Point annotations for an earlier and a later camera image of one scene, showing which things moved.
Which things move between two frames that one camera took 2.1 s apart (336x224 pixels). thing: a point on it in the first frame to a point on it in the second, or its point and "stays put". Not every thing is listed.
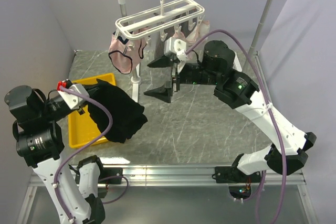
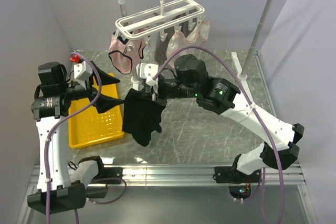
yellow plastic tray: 83,129 stays put
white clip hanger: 171,16 stays put
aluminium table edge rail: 189,176 stays put
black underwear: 127,114 to 142,115
